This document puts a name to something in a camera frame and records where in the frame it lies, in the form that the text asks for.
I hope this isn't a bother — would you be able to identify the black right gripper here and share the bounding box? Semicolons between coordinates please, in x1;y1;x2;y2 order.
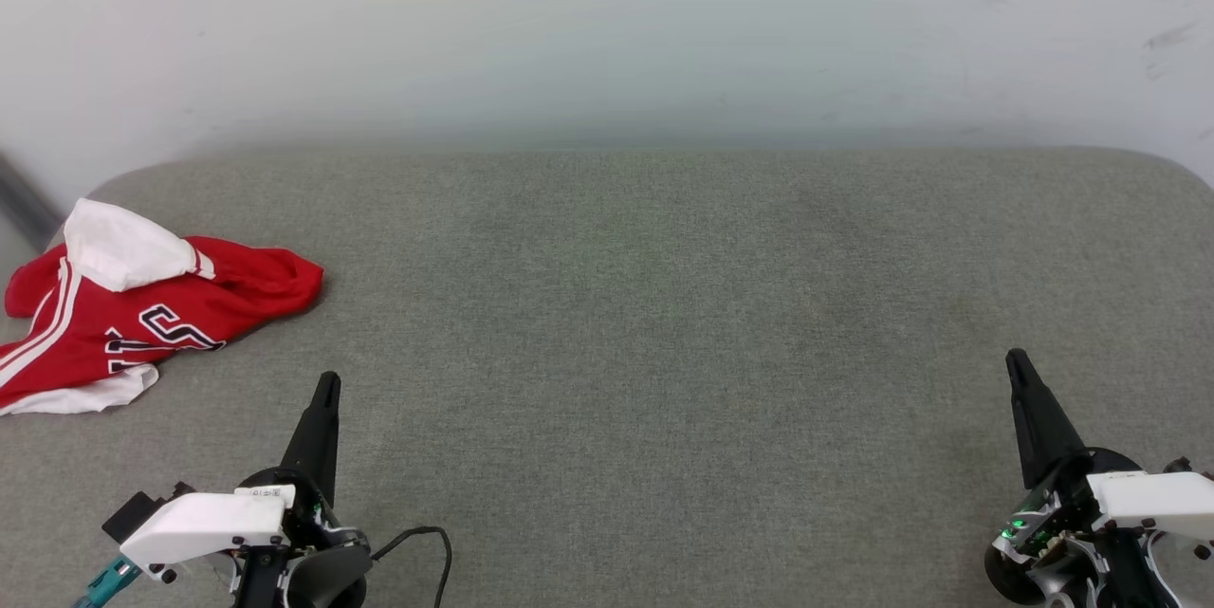
984;348;1150;607

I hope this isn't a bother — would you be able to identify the red white sports jersey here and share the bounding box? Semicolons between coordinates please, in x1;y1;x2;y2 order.
0;198;325;417

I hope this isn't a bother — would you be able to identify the thin black cable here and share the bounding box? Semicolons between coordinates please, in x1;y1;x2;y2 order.
368;525;453;608

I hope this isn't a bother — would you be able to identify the grey wall skirting strip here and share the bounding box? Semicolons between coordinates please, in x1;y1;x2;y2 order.
0;151;65;253

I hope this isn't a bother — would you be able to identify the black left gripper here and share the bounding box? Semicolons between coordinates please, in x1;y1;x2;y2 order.
233;371;373;554

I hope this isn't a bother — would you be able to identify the teal cable connector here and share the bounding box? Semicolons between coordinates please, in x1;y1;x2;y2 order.
73;555;143;608

